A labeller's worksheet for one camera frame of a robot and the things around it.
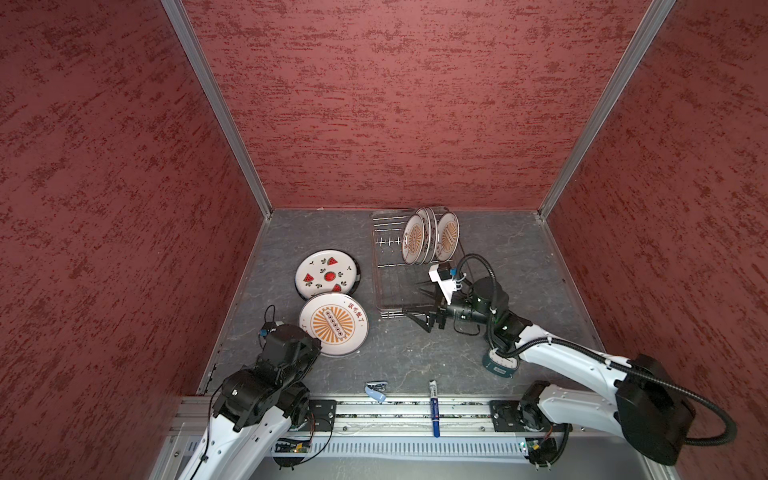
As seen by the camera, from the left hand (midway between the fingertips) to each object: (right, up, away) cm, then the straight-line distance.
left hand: (323, 346), depth 74 cm
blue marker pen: (+29, -16, 0) cm, 33 cm away
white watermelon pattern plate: (-5, +16, +25) cm, 31 cm away
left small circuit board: (-7, -24, -2) cm, 25 cm away
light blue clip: (+13, -13, +3) cm, 19 cm away
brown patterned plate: (+25, +27, +29) cm, 47 cm away
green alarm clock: (+47, -7, +5) cm, 48 cm away
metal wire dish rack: (+19, +13, +23) cm, 33 cm away
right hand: (+21, +11, -3) cm, 24 cm away
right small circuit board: (+54, -24, -4) cm, 59 cm away
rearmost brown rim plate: (+37, +28, +26) cm, 53 cm away
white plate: (+3, +5, +7) cm, 8 cm away
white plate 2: (+29, +29, +16) cm, 44 cm away
